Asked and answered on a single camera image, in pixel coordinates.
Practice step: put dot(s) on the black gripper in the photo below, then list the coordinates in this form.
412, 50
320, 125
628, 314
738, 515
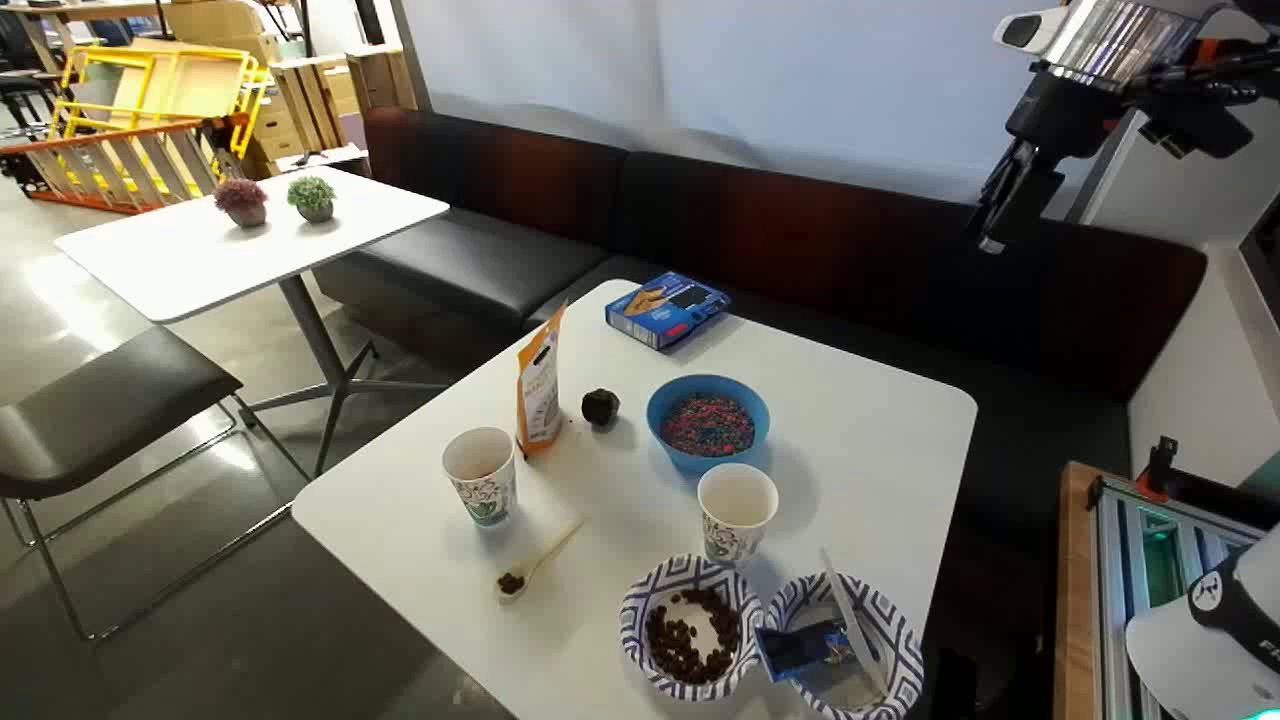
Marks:
1067, 119

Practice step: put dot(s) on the cream plastic spoon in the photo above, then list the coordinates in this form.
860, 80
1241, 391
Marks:
550, 555

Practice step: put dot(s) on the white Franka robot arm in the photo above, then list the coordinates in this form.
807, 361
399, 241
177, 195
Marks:
1203, 119

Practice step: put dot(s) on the patterned paper cup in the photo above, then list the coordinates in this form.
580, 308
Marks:
480, 489
734, 539

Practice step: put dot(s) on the white backdrop screen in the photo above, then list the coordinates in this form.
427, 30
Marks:
694, 72

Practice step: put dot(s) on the blue plastic bowl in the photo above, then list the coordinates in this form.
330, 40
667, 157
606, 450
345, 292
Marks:
710, 386

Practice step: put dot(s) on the blue cookie box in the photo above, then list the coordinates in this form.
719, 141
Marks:
667, 308

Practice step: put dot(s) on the colorful candies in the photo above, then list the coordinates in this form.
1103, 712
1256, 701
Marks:
710, 426

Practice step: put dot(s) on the wooden framed cart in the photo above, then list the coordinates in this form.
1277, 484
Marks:
1078, 601

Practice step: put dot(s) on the white plastic knife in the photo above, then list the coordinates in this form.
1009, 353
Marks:
855, 620

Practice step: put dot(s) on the blue patterned paper plate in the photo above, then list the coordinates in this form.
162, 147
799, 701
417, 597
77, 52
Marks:
893, 641
636, 607

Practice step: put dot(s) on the small black ball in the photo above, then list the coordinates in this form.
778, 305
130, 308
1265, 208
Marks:
600, 408

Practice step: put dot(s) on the black and brown bench sofa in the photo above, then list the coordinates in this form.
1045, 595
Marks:
480, 262

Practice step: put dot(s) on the brown cereal pieces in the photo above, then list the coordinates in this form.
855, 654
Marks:
694, 637

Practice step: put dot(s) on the wooden cabinet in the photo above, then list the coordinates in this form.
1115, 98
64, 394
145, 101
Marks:
302, 106

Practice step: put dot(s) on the white side table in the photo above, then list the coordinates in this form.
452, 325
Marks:
202, 262

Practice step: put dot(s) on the yellow metal rack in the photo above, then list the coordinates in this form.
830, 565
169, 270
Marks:
162, 60

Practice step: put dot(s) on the orange metal rack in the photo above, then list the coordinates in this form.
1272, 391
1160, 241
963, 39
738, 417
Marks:
107, 166

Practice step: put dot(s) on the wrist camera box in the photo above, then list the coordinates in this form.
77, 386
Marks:
1115, 39

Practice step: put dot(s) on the black metal frame chair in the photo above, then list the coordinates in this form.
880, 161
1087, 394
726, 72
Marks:
107, 400

